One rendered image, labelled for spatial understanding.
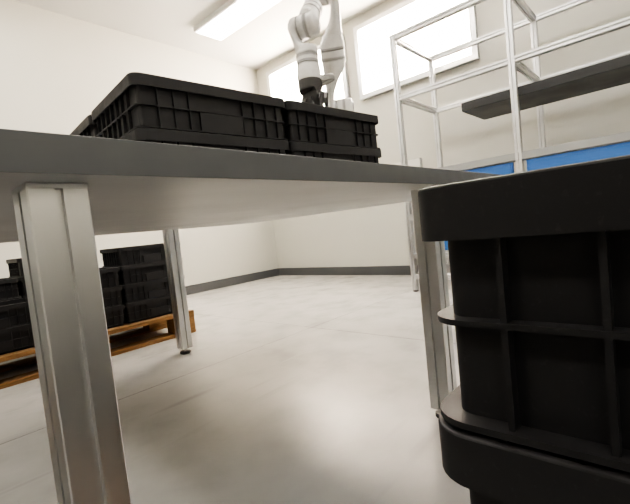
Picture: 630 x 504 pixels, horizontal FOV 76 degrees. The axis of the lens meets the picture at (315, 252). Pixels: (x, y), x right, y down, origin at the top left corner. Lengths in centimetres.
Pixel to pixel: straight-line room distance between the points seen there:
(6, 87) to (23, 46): 41
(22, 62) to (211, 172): 405
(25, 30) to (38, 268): 423
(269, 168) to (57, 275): 30
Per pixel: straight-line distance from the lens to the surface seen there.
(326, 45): 170
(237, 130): 102
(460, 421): 20
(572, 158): 292
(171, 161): 52
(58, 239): 51
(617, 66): 299
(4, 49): 456
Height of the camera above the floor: 58
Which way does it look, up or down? 3 degrees down
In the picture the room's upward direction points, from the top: 6 degrees counter-clockwise
